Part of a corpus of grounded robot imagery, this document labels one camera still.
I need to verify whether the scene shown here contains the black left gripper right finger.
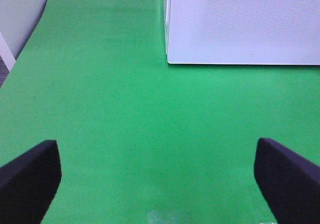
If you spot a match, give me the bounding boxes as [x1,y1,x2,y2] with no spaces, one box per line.
[253,138,320,223]

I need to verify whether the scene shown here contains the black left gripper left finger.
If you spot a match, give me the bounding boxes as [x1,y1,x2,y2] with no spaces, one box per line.
[0,140,62,223]

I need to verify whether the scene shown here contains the white microwave door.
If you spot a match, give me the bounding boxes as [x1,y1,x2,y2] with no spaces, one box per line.
[166,0,320,66]

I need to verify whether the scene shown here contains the clear tape piece left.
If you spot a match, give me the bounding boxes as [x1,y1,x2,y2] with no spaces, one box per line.
[147,210,191,224]

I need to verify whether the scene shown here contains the white microwave oven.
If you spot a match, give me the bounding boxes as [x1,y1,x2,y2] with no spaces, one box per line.
[163,0,320,66]

